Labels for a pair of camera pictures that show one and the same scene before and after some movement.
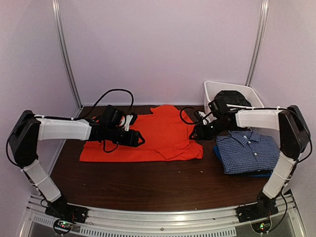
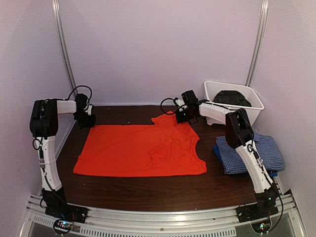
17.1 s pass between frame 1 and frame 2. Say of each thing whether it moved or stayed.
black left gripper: moved
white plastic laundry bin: stayed
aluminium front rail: stayed
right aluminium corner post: stayed
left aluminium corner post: stayed
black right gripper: moved
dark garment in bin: stayed
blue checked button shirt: stayed
